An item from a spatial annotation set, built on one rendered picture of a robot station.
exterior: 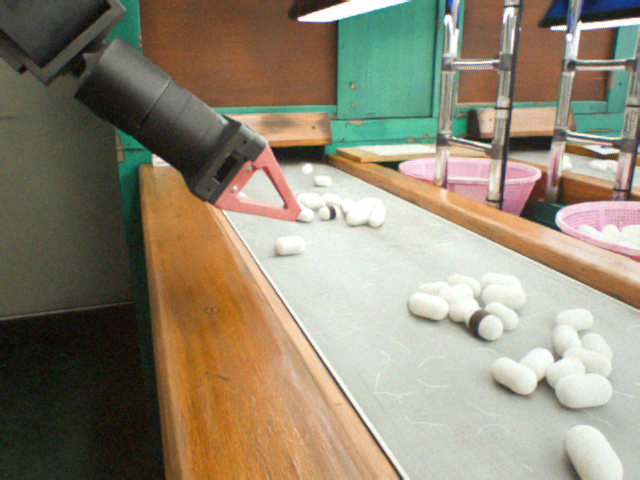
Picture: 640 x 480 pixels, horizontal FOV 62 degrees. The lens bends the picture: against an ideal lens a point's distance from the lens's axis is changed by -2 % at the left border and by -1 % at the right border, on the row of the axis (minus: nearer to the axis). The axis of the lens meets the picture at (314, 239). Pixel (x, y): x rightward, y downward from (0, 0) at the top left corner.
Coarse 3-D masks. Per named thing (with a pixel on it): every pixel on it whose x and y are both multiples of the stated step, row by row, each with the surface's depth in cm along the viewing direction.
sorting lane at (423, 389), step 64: (256, 192) 97; (320, 192) 96; (384, 192) 96; (256, 256) 63; (320, 256) 63; (384, 256) 63; (448, 256) 63; (512, 256) 63; (320, 320) 47; (384, 320) 47; (448, 320) 47; (384, 384) 37; (448, 384) 37; (384, 448) 30; (448, 448) 31; (512, 448) 31
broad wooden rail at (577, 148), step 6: (570, 144) 143; (576, 144) 143; (582, 144) 143; (588, 144) 143; (564, 150) 145; (570, 150) 143; (576, 150) 141; (582, 150) 139; (588, 150) 137; (594, 150) 135; (588, 156) 137; (594, 156) 135; (600, 156) 133; (606, 156) 132; (612, 156) 130; (618, 156) 129; (636, 162) 124
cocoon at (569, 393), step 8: (568, 376) 34; (576, 376) 34; (584, 376) 34; (592, 376) 34; (600, 376) 34; (560, 384) 34; (568, 384) 34; (576, 384) 34; (584, 384) 34; (592, 384) 34; (600, 384) 34; (608, 384) 34; (560, 392) 34; (568, 392) 34; (576, 392) 33; (584, 392) 33; (592, 392) 33; (600, 392) 33; (608, 392) 34; (560, 400) 34; (568, 400) 34; (576, 400) 33; (584, 400) 33; (592, 400) 33; (600, 400) 34; (608, 400) 34; (576, 408) 34
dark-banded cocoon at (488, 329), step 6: (468, 312) 44; (468, 318) 44; (486, 318) 43; (492, 318) 43; (480, 324) 43; (486, 324) 42; (492, 324) 42; (498, 324) 42; (480, 330) 43; (486, 330) 42; (492, 330) 42; (498, 330) 42; (486, 336) 42; (492, 336) 42; (498, 336) 42
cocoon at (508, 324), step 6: (486, 306) 46; (492, 306) 45; (498, 306) 45; (492, 312) 45; (498, 312) 45; (504, 312) 44; (510, 312) 44; (498, 318) 44; (504, 318) 44; (510, 318) 44; (516, 318) 44; (504, 324) 44; (510, 324) 44; (516, 324) 44; (504, 330) 44
